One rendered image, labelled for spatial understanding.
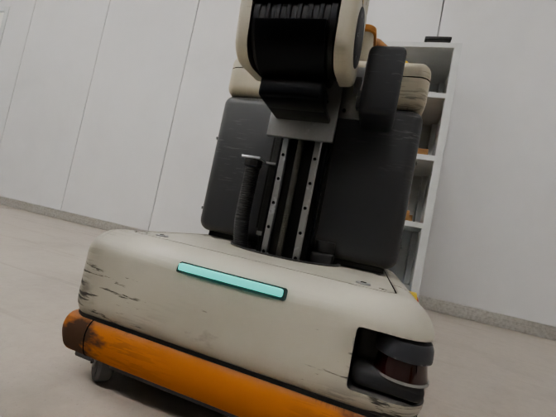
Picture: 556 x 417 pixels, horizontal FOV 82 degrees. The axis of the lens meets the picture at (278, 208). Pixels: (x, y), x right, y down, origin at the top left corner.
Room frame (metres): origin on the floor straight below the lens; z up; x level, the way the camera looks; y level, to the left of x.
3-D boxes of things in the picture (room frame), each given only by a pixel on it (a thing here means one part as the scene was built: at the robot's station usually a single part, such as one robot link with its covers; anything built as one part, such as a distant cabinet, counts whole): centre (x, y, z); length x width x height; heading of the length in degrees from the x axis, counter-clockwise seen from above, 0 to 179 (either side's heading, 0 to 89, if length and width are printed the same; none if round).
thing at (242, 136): (0.92, -0.07, 0.59); 0.55 x 0.34 x 0.83; 73
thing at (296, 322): (0.83, -0.04, 0.16); 0.67 x 0.64 x 0.25; 163
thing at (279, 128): (0.65, -0.05, 0.68); 0.28 x 0.27 x 0.25; 73
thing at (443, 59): (2.09, -0.46, 0.78); 0.90 x 0.45 x 1.55; 73
